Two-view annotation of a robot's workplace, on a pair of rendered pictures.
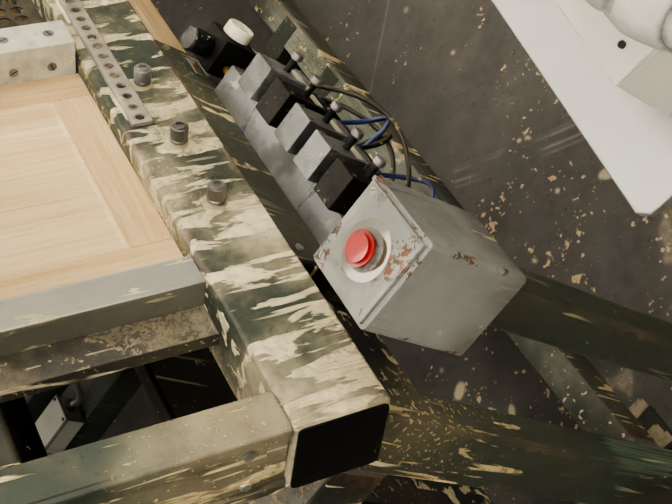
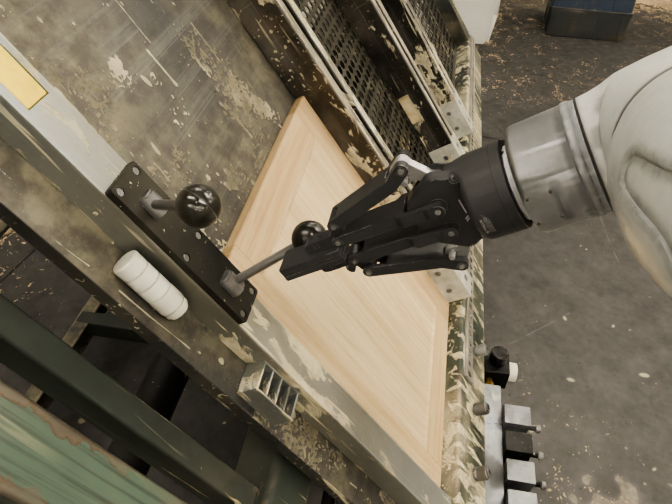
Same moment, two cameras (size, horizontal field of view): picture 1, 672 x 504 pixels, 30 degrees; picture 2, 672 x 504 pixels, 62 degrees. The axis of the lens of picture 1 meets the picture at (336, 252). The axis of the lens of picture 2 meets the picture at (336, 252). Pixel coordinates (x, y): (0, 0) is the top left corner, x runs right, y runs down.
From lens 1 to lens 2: 0.96 m
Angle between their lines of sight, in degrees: 13
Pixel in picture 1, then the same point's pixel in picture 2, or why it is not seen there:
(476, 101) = not seen: hidden behind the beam
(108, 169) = (437, 381)
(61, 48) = (464, 291)
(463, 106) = not seen: hidden behind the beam
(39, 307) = (391, 456)
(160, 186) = (460, 432)
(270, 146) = (490, 454)
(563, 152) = not seen: outside the picture
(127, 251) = (424, 452)
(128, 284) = (426, 489)
